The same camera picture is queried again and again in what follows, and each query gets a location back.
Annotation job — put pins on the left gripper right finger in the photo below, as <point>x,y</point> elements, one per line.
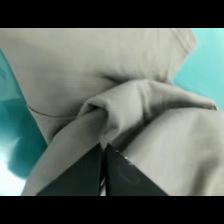
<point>128,178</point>

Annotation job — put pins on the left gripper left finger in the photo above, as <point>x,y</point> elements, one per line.
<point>83,178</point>

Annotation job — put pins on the beige shirt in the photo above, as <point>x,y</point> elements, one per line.
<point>100,73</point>

